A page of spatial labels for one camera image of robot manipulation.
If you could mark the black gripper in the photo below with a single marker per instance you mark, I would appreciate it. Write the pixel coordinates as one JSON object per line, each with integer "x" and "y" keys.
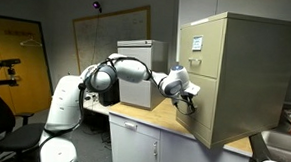
{"x": 182, "y": 96}

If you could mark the beige file cabinet plain drawer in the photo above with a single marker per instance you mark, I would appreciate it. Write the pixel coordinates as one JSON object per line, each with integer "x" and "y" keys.
{"x": 205, "y": 94}

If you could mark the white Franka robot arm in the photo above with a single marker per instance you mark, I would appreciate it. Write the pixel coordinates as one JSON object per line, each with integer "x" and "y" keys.
{"x": 64, "y": 103}

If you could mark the white base cabinet drawer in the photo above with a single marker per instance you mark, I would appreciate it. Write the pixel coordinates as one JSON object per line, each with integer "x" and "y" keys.
{"x": 146, "y": 126}

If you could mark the beige file cabinet label drawer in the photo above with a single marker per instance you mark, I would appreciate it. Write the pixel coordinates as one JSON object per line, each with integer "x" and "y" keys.
{"x": 206, "y": 65}

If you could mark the tall white cabinet door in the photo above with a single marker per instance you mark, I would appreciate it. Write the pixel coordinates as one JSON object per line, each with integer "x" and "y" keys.
{"x": 198, "y": 157}

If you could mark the small grey file cabinet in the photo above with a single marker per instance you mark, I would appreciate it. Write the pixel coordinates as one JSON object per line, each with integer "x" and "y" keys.
{"x": 138, "y": 94}

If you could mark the white paper drawer label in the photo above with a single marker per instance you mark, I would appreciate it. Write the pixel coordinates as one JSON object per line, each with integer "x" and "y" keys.
{"x": 197, "y": 43}

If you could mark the white base cabinet wooden top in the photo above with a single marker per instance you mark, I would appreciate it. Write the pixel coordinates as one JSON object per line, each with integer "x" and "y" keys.
{"x": 132, "y": 150}

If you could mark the beige metal file cabinet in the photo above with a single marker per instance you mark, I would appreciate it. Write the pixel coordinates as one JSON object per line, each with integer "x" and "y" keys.
{"x": 252, "y": 80}

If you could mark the short white cabinet door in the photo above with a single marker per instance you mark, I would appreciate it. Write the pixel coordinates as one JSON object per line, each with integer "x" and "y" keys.
{"x": 131, "y": 153}

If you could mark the black box device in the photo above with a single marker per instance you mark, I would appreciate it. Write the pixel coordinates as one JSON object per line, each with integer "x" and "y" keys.
{"x": 109, "y": 97}

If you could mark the white cluttered desk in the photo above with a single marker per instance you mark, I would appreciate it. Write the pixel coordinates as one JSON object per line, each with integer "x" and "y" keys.
{"x": 95, "y": 107}

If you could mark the stainless steel sink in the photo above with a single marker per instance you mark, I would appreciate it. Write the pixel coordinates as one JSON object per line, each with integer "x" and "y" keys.
{"x": 279, "y": 144}

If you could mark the wood framed whiteboard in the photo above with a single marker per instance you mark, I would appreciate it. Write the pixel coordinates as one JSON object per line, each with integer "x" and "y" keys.
{"x": 114, "y": 32}

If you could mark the webcam with purple light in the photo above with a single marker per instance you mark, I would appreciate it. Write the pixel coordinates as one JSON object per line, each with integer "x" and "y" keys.
{"x": 96, "y": 5}

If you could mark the yellow door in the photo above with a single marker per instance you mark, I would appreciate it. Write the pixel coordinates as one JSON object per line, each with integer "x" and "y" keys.
{"x": 25, "y": 78}

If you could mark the black office chair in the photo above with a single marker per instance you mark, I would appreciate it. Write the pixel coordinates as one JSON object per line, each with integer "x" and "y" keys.
{"x": 19, "y": 137}

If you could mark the black camera stand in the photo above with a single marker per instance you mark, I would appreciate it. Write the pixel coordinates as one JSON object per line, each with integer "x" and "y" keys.
{"x": 5, "y": 82}

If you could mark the black stereo camera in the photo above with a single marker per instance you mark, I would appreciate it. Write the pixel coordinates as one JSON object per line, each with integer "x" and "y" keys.
{"x": 6, "y": 62}

